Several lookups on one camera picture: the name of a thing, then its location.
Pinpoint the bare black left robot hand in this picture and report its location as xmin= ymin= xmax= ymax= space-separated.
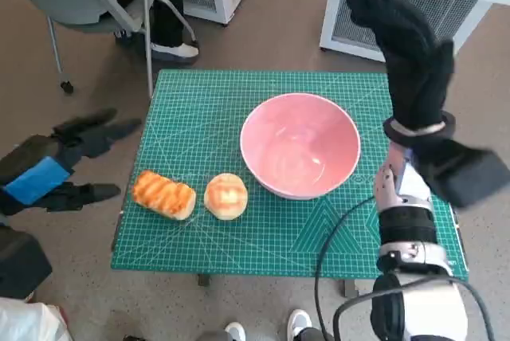
xmin=0 ymin=108 xmax=143 ymax=217

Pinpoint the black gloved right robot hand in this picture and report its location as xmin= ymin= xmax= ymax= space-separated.
xmin=346 ymin=0 xmax=456 ymax=133

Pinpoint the striped toy bread loaf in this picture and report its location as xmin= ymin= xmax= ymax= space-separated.
xmin=131 ymin=170 xmax=197 ymax=221

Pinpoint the pink bowl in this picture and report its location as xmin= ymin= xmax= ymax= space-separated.
xmin=239 ymin=92 xmax=363 ymax=202

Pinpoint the round toy bread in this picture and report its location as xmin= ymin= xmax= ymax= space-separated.
xmin=203 ymin=173 xmax=249 ymax=221

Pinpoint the wide white mesh cabinet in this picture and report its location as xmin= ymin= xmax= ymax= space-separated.
xmin=320 ymin=0 xmax=510 ymax=63

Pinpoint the person in white clothing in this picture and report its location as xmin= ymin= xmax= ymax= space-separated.
xmin=0 ymin=296 xmax=69 ymax=341

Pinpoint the green cutting mat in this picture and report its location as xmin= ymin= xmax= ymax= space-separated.
xmin=110 ymin=69 xmax=470 ymax=282

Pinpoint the person with white shoes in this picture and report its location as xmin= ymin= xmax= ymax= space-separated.
xmin=198 ymin=308 xmax=326 ymax=341

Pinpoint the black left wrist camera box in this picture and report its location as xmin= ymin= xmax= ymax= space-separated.
xmin=0 ymin=229 xmax=53 ymax=298

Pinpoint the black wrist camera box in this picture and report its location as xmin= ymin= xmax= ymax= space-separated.
xmin=0 ymin=229 xmax=53 ymax=298
xmin=414 ymin=137 xmax=510 ymax=209

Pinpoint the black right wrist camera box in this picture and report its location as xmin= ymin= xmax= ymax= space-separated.
xmin=414 ymin=137 xmax=510 ymax=209

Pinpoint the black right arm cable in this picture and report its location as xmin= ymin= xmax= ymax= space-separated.
xmin=314 ymin=196 xmax=495 ymax=341

